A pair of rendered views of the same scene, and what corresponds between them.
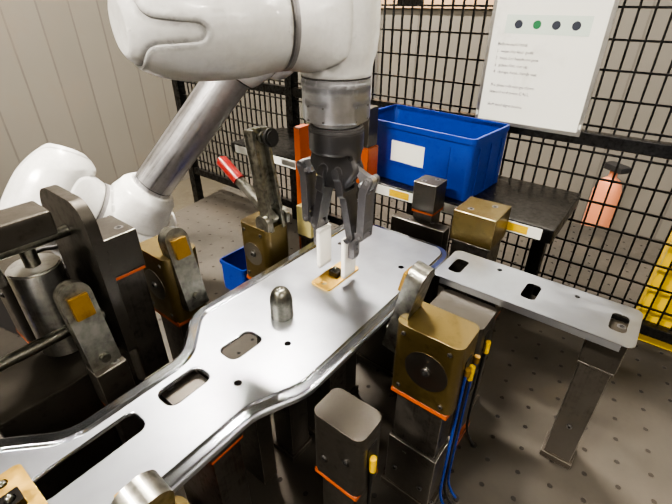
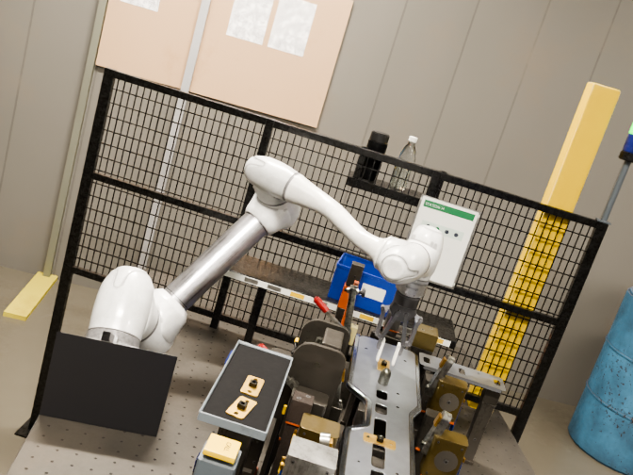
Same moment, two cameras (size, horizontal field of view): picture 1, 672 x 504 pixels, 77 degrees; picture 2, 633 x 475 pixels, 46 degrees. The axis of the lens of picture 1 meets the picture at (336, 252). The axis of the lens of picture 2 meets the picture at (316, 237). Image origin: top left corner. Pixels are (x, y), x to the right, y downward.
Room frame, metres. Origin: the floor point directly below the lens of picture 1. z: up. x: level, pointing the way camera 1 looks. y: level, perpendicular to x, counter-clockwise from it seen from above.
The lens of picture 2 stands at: (-0.98, 1.53, 1.92)
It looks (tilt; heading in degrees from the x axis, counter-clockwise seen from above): 15 degrees down; 324
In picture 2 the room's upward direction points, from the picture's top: 17 degrees clockwise
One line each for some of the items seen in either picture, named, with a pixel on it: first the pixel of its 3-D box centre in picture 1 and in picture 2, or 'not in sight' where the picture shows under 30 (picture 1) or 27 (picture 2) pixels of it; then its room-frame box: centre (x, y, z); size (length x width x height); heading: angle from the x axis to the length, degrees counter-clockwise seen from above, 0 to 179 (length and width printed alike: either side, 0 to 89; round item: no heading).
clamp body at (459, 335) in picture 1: (432, 421); (438, 432); (0.39, -0.14, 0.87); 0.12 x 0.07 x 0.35; 52
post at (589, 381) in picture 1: (581, 396); (478, 422); (0.46, -0.39, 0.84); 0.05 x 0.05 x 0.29; 52
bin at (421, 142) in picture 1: (426, 147); (375, 287); (0.96, -0.21, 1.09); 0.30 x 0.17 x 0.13; 47
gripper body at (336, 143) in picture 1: (336, 155); (404, 306); (0.57, 0.00, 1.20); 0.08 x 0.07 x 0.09; 52
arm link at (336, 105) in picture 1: (336, 100); (412, 284); (0.57, 0.00, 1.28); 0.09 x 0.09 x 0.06
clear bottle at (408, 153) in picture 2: not in sight; (405, 162); (1.14, -0.32, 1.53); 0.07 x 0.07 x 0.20
